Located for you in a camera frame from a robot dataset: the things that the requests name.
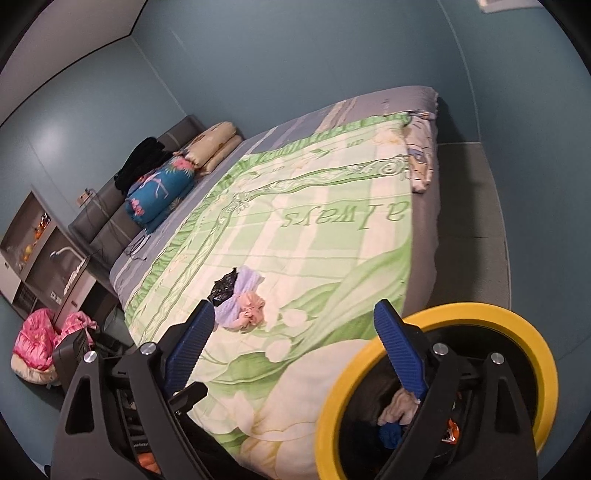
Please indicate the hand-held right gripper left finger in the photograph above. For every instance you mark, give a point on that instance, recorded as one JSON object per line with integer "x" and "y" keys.
{"x": 189, "y": 346}

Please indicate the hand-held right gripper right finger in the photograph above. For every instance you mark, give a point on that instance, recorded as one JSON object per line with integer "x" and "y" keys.
{"x": 401, "y": 355}

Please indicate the black bin with yellow rim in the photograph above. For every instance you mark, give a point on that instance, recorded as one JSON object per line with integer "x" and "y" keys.
{"x": 461, "y": 314}

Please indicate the small blue packet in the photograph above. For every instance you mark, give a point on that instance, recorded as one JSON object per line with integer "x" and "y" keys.
{"x": 390, "y": 436}

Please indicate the pink crumpled paper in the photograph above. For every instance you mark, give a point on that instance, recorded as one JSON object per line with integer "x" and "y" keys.
{"x": 249, "y": 311}

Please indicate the black plastic bag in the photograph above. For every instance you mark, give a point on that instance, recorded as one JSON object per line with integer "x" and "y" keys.
{"x": 224, "y": 286}

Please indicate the pile of small clothes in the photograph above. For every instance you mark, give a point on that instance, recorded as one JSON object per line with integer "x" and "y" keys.
{"x": 244, "y": 281}

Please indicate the bed with grey sheet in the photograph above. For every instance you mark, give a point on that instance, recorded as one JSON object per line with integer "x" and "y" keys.
{"x": 425, "y": 272}

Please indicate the green floral quilt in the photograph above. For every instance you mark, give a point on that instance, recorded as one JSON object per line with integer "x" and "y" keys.
{"x": 323, "y": 240}

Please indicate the grey padded headboard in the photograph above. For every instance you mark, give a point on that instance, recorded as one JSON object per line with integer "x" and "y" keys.
{"x": 99, "y": 230}

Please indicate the blue floral pillow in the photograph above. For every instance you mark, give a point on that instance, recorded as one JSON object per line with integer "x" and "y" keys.
{"x": 157, "y": 194}

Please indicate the pink floral blanket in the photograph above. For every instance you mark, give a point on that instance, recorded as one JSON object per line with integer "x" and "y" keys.
{"x": 32, "y": 341}

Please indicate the white desk lamp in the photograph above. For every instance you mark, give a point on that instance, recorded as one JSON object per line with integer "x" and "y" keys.
{"x": 62, "y": 252}

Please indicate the beige cartoon printed quilt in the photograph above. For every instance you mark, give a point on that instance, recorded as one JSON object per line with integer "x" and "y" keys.
{"x": 422, "y": 170}

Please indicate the yellow ornament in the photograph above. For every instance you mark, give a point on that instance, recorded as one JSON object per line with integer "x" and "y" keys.
{"x": 27, "y": 252}

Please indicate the black clothing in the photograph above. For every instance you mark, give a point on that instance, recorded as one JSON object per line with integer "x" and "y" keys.
{"x": 138, "y": 161}

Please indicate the orange ornament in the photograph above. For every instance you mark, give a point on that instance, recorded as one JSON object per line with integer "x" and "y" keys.
{"x": 41, "y": 224}

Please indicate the white shelf cabinet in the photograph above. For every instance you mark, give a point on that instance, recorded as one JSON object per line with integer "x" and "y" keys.
{"x": 9, "y": 277}

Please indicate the beige floral pillow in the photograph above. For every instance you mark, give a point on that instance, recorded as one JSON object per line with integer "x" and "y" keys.
{"x": 222, "y": 155}
{"x": 212, "y": 136}

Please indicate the wall socket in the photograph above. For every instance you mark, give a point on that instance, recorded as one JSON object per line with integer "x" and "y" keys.
{"x": 84, "y": 196}

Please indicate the white window frame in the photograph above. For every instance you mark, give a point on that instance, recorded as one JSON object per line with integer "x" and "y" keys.
{"x": 498, "y": 4}

